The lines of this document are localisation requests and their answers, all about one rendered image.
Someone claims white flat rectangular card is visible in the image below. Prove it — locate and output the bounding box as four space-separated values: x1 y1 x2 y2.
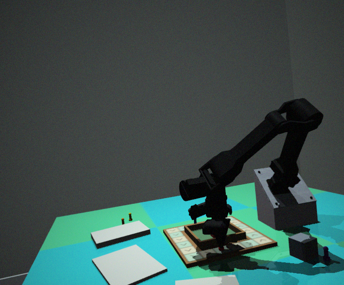
92 245 167 285

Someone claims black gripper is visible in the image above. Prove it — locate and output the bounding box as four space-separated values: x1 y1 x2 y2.
202 194 232 248

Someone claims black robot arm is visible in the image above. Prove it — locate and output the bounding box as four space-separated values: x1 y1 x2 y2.
179 98 323 201

